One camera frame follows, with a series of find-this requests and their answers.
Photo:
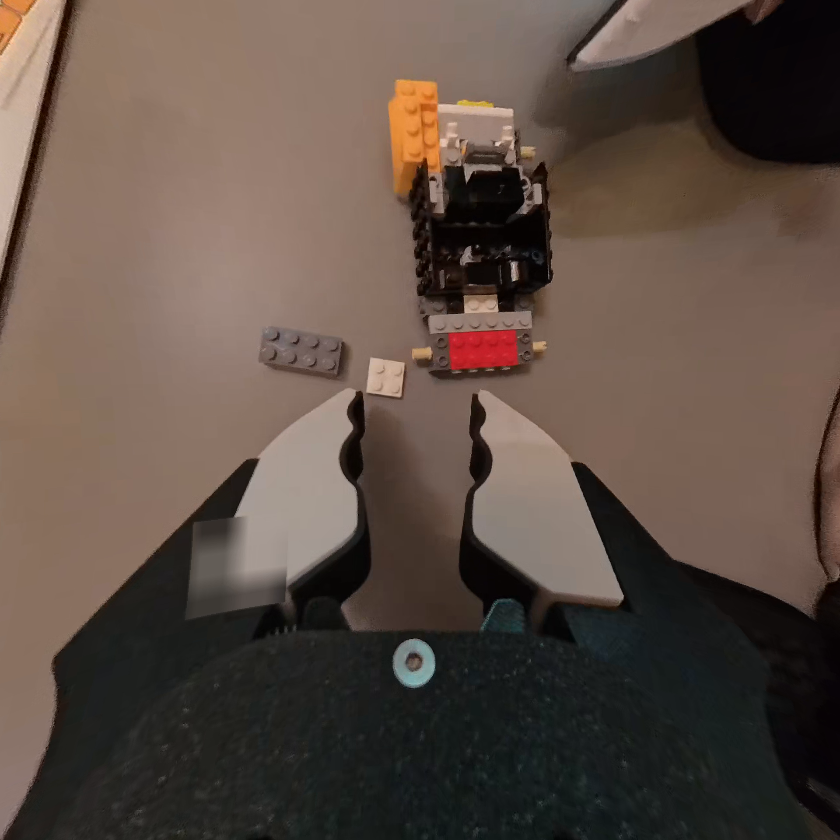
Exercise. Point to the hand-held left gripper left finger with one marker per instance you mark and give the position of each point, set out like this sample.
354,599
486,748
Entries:
308,472

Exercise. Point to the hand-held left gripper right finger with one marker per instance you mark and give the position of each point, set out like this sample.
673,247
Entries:
538,518

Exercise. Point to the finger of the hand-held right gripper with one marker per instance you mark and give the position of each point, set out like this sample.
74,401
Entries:
643,29

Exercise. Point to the white square brick plate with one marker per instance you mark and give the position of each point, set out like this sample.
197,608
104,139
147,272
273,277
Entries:
386,376

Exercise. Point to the toy brick car model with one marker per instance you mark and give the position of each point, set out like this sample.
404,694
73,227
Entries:
482,348

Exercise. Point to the grey desk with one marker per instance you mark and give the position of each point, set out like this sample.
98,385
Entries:
197,197

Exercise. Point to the person's dark fleece jacket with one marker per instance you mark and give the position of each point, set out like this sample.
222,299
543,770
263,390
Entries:
807,656

